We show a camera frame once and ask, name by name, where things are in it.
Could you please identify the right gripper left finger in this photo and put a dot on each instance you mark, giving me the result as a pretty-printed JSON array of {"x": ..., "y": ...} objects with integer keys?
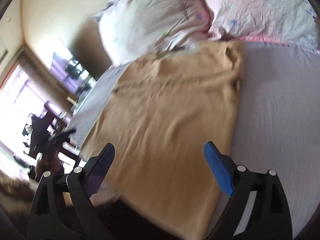
[{"x": 48, "y": 215}]

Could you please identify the tan fleece garment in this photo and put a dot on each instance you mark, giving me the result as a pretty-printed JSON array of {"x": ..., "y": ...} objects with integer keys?
[{"x": 162, "y": 111}]

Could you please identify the pink floral pillow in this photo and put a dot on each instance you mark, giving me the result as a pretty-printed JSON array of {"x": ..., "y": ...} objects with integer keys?
[{"x": 289, "y": 22}]

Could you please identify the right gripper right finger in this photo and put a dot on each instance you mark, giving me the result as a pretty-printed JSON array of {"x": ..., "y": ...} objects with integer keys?
[{"x": 257, "y": 206}]

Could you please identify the wall mounted television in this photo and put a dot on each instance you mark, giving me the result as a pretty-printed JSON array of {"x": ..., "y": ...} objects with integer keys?
[{"x": 75, "y": 78}]

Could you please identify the lavender bed sheet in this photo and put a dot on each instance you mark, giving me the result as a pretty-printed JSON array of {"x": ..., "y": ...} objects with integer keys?
[{"x": 277, "y": 127}]

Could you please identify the white floral pillow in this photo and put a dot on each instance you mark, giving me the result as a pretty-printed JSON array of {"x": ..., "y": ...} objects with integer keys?
[{"x": 130, "y": 29}]

